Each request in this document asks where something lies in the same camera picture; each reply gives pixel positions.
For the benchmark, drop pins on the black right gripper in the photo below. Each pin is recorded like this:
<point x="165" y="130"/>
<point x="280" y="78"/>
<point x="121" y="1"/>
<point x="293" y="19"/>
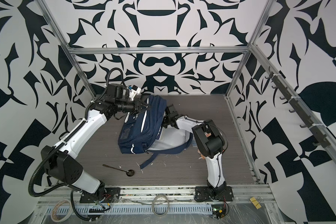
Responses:
<point x="165" y="127"/>

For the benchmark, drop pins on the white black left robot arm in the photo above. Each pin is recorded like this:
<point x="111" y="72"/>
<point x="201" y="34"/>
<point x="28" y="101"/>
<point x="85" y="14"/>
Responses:
<point x="59" y="161"/>

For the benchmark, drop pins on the green lit circuit board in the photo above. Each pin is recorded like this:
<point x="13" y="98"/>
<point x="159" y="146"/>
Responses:
<point x="220" y="210"/>

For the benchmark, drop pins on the yellow tape pieces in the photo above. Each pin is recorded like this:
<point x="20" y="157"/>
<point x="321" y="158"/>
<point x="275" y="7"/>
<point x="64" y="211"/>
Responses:
<point x="255" y="202"/>

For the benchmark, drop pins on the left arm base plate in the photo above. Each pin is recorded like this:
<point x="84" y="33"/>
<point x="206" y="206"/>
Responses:
<point x="102" y="195"/>

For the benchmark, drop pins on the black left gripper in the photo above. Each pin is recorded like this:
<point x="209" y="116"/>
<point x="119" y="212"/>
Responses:
<point x="138" y="106"/>

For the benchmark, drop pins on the grey coat hook rack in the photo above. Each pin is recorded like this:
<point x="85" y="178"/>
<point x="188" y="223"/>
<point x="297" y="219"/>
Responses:
<point x="300" y="108"/>

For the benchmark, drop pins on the peach fabric pencil case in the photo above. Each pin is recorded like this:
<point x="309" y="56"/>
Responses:
<point x="202" y="156"/>

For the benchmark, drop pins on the navy blue student backpack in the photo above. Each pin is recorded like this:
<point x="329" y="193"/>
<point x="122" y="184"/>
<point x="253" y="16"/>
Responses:
<point x="144" y="133"/>

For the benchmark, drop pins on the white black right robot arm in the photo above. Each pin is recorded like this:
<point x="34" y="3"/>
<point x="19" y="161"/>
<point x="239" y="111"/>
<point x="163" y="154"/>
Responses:
<point x="210" y="144"/>

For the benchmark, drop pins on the black metal spoon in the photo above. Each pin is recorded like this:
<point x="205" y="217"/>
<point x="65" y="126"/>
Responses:
<point x="129" y="172"/>

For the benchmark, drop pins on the beige tape roll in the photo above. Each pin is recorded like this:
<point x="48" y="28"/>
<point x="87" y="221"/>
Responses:
<point x="61" y="211"/>

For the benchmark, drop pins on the white slotted cable duct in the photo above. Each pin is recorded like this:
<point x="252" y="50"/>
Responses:
<point x="205" y="209"/>

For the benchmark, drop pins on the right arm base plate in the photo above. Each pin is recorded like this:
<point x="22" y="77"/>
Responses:
<point x="210" y="193"/>

